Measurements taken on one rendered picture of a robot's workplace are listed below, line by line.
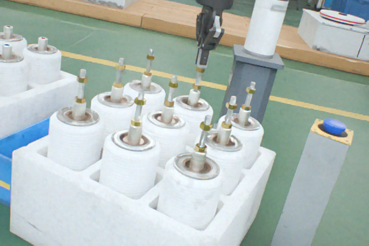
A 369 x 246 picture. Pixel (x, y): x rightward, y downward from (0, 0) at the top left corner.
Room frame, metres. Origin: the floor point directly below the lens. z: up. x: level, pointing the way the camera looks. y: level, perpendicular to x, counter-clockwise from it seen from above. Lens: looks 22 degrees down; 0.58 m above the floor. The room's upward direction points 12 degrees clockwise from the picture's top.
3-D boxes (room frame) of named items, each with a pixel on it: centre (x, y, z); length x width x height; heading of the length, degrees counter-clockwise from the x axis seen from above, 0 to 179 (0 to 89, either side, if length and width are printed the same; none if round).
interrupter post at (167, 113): (0.72, 0.02, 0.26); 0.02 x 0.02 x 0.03
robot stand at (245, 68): (1.23, -0.19, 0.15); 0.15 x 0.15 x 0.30; 89
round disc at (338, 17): (2.92, -0.95, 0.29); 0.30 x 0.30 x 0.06
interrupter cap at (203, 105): (0.84, -0.02, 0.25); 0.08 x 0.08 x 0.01
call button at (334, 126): (0.69, -0.27, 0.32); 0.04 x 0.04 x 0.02
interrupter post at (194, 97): (0.84, -0.02, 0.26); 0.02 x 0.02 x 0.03
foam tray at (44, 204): (0.72, 0.02, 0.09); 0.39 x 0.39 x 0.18; 68
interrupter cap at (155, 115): (0.72, 0.02, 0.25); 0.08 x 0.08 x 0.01
